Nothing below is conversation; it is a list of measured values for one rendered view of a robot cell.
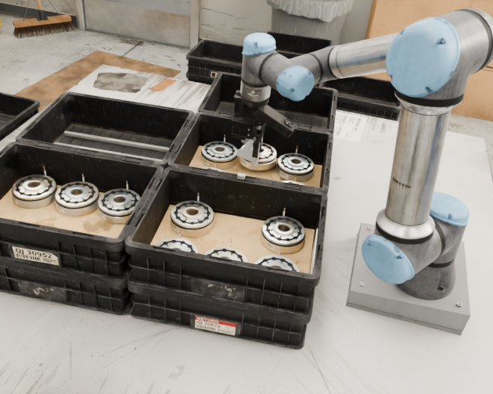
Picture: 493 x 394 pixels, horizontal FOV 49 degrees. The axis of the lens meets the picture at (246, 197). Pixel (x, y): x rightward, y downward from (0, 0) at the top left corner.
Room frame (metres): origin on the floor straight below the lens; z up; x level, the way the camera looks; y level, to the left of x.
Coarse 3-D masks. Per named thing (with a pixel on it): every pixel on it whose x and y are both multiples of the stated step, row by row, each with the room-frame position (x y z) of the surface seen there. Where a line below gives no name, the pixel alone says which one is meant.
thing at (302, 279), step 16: (160, 176) 1.04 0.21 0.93; (208, 176) 1.06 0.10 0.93; (224, 176) 1.07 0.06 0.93; (304, 192) 1.03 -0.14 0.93; (320, 192) 1.04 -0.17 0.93; (144, 208) 0.91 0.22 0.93; (320, 208) 0.98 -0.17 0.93; (320, 224) 0.92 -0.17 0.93; (128, 240) 0.81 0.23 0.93; (320, 240) 0.86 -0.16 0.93; (144, 256) 0.79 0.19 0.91; (160, 256) 0.78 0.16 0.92; (176, 256) 0.78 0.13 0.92; (192, 256) 0.78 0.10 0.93; (208, 256) 0.78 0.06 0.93; (320, 256) 0.81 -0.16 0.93; (240, 272) 0.76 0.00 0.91; (256, 272) 0.76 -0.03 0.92; (272, 272) 0.76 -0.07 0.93; (288, 272) 0.76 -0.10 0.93; (320, 272) 0.77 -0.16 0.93
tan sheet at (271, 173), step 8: (200, 152) 1.32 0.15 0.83; (192, 160) 1.28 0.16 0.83; (200, 160) 1.28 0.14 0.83; (232, 168) 1.26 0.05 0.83; (240, 168) 1.26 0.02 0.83; (272, 168) 1.28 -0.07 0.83; (320, 168) 1.30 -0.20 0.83; (256, 176) 1.23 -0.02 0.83; (264, 176) 1.23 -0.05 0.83; (272, 176) 1.24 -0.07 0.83; (312, 176) 1.26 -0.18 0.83; (320, 176) 1.26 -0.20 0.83; (304, 184) 1.21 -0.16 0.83; (312, 184) 1.21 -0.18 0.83
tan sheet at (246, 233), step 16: (160, 224) 0.98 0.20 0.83; (224, 224) 1.01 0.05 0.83; (240, 224) 1.01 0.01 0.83; (256, 224) 1.02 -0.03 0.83; (160, 240) 0.93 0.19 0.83; (192, 240) 0.94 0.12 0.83; (208, 240) 0.94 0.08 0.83; (224, 240) 0.95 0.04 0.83; (240, 240) 0.95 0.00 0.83; (256, 240) 0.96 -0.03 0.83; (304, 240) 0.98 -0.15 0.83; (256, 256) 0.90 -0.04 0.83; (288, 256) 0.91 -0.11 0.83; (304, 256) 0.92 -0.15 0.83; (304, 272) 0.87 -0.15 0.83
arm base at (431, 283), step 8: (432, 264) 0.90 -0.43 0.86; (440, 264) 0.90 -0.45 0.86; (448, 264) 0.91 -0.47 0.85; (424, 272) 0.90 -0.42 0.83; (432, 272) 0.90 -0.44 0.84; (440, 272) 0.90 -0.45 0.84; (448, 272) 0.91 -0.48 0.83; (408, 280) 0.91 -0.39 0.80; (416, 280) 0.90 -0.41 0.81; (424, 280) 0.90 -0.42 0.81; (432, 280) 0.90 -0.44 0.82; (440, 280) 0.91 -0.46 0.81; (448, 280) 0.91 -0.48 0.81; (400, 288) 0.91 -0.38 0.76; (408, 288) 0.90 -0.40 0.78; (416, 288) 0.89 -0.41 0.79; (424, 288) 0.89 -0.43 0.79; (432, 288) 0.89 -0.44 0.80; (440, 288) 0.91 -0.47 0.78; (448, 288) 0.90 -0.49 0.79; (416, 296) 0.89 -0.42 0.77; (424, 296) 0.89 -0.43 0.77; (432, 296) 0.89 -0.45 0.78; (440, 296) 0.89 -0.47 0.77
